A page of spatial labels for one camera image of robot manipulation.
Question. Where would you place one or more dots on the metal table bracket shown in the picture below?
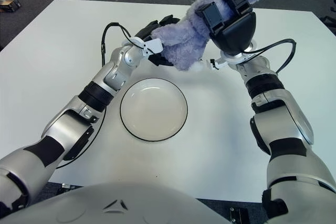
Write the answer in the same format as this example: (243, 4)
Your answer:
(68, 187)
(239, 214)

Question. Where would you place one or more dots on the dark cardboard box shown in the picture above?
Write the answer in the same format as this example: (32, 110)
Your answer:
(9, 5)

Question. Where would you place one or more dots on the purple plush bear doll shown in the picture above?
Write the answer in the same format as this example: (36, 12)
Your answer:
(183, 45)

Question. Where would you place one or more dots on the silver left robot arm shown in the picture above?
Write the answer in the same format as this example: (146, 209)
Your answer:
(65, 127)

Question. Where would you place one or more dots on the white plate with black rim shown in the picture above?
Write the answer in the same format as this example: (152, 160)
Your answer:
(153, 110)

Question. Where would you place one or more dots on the black office chair base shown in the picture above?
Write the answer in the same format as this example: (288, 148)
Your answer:
(330, 20)

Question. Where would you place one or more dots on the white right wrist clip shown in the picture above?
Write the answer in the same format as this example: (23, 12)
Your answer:
(218, 64)

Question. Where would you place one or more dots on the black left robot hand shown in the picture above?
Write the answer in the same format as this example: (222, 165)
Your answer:
(147, 30)

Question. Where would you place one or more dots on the grey robot torso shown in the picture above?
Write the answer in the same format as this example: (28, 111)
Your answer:
(118, 203)

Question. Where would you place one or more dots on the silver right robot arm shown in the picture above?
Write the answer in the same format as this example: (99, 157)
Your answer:
(288, 119)

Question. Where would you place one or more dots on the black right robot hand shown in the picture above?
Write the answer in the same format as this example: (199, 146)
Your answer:
(233, 35)

